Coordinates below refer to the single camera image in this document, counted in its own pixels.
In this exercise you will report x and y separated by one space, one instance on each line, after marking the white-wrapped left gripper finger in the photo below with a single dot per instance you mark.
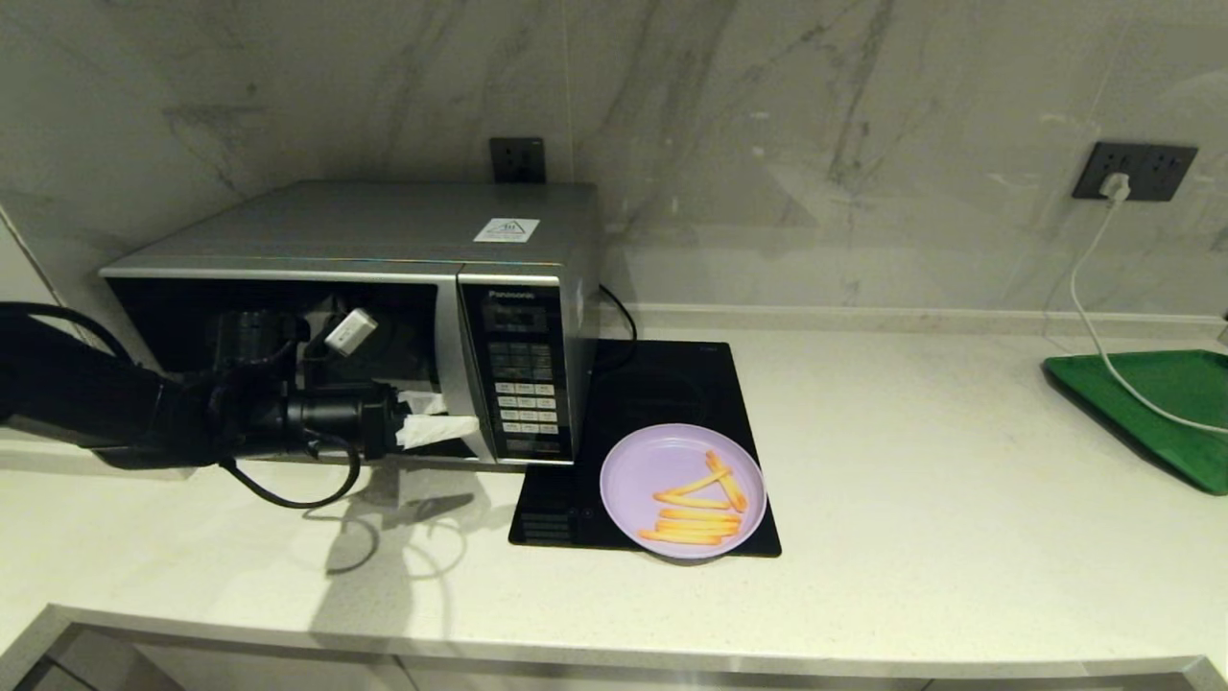
422 403
432 430

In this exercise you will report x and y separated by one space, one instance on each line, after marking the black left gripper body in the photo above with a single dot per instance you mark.
345 420

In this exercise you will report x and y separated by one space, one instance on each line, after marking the purple plate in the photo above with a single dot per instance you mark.
643 470

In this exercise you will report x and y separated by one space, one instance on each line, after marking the silver Panasonic microwave oven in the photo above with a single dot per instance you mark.
384 223

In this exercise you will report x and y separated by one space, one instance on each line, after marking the white warning sticker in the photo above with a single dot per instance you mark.
507 230

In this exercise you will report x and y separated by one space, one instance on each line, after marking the black induction cooktop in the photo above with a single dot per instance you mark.
672 384

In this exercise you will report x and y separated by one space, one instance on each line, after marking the orange french fry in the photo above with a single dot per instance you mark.
691 501
696 526
693 484
679 536
698 514
727 483

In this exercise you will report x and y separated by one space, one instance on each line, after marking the white power plug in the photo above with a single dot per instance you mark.
1115 187

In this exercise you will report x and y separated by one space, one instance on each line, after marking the green plastic tray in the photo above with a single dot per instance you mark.
1180 384

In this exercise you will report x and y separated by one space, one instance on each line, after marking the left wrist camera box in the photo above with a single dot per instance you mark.
351 332

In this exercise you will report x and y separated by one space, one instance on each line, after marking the small black wall outlet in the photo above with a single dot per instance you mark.
518 160

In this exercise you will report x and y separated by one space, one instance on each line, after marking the wide black wall outlet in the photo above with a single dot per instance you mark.
1161 171

